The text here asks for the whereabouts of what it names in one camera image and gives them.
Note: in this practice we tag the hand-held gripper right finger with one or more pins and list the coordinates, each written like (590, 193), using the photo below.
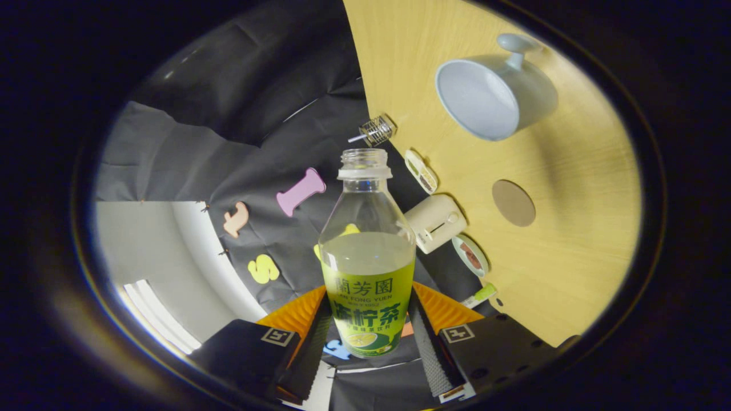
(428, 354)

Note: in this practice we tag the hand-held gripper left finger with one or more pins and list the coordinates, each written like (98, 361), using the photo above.
(311, 354)

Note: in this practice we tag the green label juice bottle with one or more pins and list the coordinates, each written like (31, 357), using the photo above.
(366, 297)

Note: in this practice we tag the round brown coaster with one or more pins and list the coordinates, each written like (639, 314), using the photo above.
(514, 203)

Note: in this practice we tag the white cup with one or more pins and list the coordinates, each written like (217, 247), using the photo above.
(485, 103)

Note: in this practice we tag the white and green bottle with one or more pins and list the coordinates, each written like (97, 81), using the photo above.
(480, 295)

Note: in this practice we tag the pale green plate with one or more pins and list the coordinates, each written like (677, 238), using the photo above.
(471, 257)

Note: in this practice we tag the white toaster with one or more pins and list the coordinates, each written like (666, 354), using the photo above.
(437, 222)

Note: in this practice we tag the ceiling light panel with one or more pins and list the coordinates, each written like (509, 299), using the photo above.
(160, 319)

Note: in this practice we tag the white divided food tray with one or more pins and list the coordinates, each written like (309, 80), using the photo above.
(421, 171)

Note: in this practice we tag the wooden table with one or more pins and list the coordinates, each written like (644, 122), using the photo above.
(571, 228)

